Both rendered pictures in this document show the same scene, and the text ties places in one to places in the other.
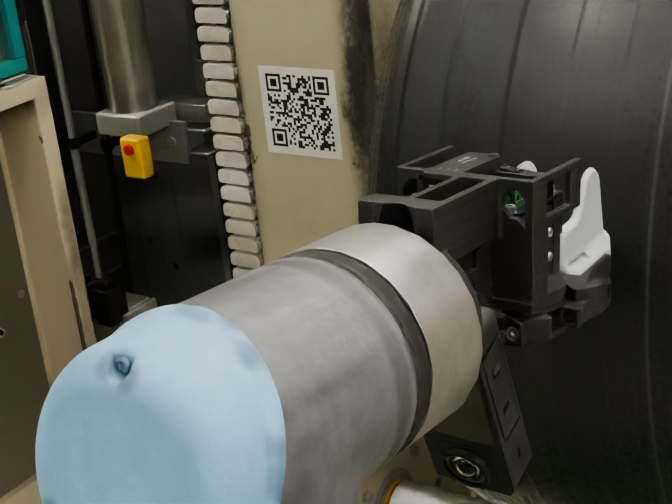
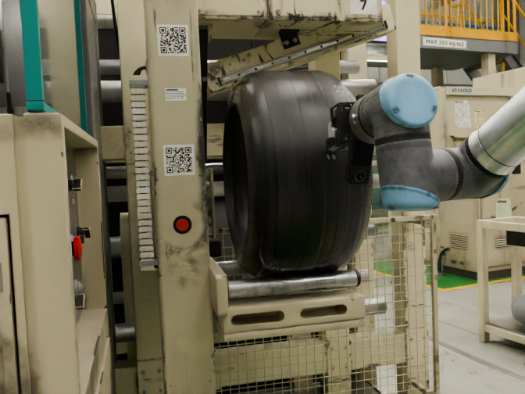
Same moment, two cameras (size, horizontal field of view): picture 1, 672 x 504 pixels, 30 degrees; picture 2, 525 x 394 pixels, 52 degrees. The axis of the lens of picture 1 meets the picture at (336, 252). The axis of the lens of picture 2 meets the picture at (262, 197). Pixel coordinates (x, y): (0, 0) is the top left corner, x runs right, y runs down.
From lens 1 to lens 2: 0.92 m
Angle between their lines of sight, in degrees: 51
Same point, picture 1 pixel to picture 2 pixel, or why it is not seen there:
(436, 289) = not seen: hidden behind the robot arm
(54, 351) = (84, 258)
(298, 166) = (176, 179)
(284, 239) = (168, 208)
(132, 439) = (416, 87)
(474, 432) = (366, 162)
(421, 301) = not seen: hidden behind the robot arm
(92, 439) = (406, 90)
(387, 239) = not seen: hidden behind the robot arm
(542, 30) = (305, 105)
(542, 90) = (311, 116)
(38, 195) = (91, 187)
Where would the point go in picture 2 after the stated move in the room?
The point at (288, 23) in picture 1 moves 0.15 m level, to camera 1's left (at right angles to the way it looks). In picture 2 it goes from (176, 130) to (124, 128)
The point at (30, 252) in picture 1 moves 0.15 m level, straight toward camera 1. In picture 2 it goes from (80, 213) to (133, 213)
